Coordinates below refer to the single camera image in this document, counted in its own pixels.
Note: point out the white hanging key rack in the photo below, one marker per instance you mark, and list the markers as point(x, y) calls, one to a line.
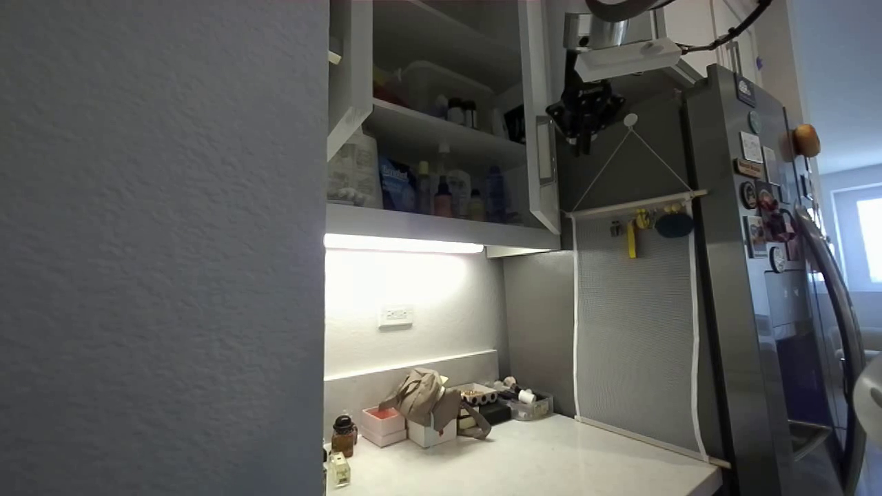
point(634, 206)

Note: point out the red fridge magnet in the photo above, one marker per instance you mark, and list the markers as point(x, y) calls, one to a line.
point(777, 228)

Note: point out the grey cabinet above fridge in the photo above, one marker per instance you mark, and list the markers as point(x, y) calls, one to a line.
point(726, 28)

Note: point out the stainless steel refrigerator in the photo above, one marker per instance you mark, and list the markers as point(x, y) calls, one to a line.
point(726, 320)

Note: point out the beige cloth bag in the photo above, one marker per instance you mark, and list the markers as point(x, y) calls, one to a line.
point(427, 396)

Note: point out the small grey tray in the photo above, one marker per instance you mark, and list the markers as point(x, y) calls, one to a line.
point(533, 405)

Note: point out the small pale jar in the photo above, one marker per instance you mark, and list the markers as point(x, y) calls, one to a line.
point(341, 473)

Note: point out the under-cabinet light strip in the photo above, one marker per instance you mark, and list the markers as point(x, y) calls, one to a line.
point(403, 244)

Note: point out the round black fridge magnet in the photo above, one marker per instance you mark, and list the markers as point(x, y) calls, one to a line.
point(744, 93)

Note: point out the white wall cabinet body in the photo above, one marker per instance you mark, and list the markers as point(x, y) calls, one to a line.
point(415, 222)

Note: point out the yellow key tag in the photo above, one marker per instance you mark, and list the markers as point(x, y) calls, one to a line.
point(630, 240)

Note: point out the small cardboard box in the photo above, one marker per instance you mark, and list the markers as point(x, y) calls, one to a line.
point(385, 429)

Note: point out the clear storage container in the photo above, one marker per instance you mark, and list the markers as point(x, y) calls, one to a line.
point(441, 83)

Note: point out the white wall outlet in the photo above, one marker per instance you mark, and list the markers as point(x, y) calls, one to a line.
point(396, 319)

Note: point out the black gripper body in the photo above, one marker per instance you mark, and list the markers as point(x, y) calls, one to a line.
point(591, 105)

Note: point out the round orange fridge magnet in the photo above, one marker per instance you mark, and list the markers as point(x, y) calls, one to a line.
point(808, 139)

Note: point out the blue bag in cabinet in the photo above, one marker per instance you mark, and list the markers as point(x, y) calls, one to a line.
point(397, 189)

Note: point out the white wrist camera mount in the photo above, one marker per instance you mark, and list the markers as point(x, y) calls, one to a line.
point(644, 62)

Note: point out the dark blue pouch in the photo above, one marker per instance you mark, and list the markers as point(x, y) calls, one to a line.
point(675, 225)

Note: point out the small white container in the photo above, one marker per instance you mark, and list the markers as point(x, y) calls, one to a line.
point(430, 437)

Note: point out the bright window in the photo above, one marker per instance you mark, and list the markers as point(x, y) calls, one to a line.
point(870, 239)

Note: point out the white paper package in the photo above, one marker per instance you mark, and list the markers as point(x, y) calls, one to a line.
point(353, 175)

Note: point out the dark jars on shelf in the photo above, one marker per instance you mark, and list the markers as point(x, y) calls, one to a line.
point(462, 113)

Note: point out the small dark brown bottle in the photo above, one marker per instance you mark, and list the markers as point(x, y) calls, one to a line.
point(345, 437)

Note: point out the clear plastic bottle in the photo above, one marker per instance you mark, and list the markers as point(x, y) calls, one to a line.
point(458, 189)

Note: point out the poker chip fridge magnet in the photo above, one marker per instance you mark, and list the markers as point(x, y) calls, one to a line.
point(751, 193)

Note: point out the city poster fridge magnet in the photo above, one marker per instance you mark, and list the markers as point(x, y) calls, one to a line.
point(751, 146)

